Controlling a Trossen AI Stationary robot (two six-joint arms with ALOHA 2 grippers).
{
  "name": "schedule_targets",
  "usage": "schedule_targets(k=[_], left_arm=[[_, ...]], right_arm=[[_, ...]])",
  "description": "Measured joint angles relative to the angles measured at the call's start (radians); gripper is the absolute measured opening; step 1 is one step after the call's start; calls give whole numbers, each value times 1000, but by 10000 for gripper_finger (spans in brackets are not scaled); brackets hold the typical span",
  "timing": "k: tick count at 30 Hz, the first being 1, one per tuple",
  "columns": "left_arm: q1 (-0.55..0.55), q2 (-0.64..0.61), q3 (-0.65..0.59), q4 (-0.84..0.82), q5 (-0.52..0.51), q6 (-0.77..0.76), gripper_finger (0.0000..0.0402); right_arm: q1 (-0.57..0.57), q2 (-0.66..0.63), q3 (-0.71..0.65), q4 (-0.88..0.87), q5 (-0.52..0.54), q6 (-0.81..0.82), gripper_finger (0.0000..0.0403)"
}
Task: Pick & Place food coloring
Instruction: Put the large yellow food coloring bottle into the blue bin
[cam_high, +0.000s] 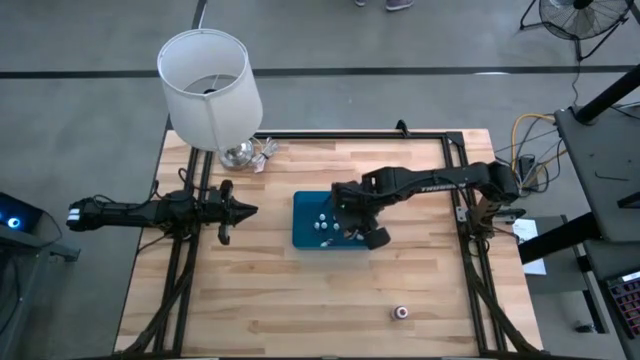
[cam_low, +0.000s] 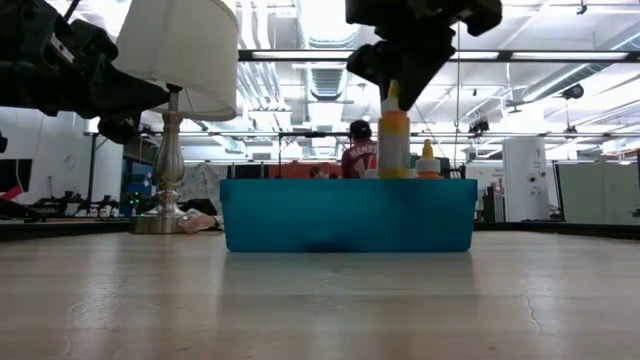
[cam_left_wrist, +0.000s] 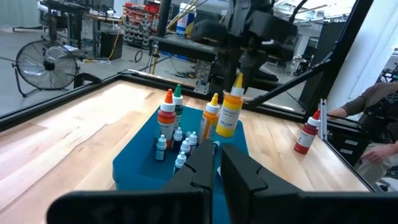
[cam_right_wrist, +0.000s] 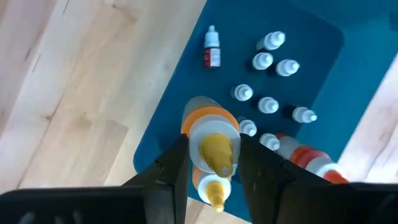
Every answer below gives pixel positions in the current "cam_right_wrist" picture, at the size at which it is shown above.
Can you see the black small dropper bottle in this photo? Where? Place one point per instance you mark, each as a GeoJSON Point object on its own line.
{"type": "Point", "coordinates": [243, 92]}

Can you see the green-label small dropper bottle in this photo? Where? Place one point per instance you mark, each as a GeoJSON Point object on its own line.
{"type": "Point", "coordinates": [268, 104]}

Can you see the yellow-topped spool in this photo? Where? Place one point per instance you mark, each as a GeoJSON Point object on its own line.
{"type": "Point", "coordinates": [213, 189]}

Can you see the dark white-label dropper bottle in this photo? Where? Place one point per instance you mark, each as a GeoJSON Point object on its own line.
{"type": "Point", "coordinates": [304, 114]}

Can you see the dark blue small dropper bottle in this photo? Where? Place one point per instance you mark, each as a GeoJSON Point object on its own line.
{"type": "Point", "coordinates": [262, 60]}

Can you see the red-label small dropper bottle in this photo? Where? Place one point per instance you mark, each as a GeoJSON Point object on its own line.
{"type": "Point", "coordinates": [212, 46]}

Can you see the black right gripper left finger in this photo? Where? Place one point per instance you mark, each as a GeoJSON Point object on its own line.
{"type": "Point", "coordinates": [172, 168]}

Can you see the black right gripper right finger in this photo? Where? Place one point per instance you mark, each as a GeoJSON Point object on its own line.
{"type": "Point", "coordinates": [264, 174]}

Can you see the blue plastic bin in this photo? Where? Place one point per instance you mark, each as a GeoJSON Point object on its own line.
{"type": "Point", "coordinates": [326, 77]}

